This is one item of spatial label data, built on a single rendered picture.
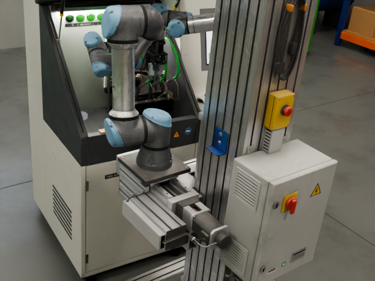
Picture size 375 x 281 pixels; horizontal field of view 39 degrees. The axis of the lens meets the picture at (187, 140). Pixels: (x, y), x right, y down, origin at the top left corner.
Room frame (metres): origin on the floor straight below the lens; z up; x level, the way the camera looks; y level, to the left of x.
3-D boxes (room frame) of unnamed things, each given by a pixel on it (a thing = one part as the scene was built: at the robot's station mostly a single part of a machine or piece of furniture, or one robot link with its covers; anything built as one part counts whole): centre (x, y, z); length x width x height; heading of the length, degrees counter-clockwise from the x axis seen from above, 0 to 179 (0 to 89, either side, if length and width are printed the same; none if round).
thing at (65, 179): (2.65, 0.38, 0.39); 0.70 x 0.58 x 0.79; 124
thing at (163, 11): (2.37, 0.19, 1.53); 0.09 x 0.08 x 0.11; 88
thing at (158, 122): (1.91, 0.14, 1.20); 0.13 x 0.12 x 0.14; 118
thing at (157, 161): (1.91, 0.13, 1.09); 0.15 x 0.15 x 0.10
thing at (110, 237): (2.42, 0.22, 0.44); 0.65 x 0.02 x 0.68; 124
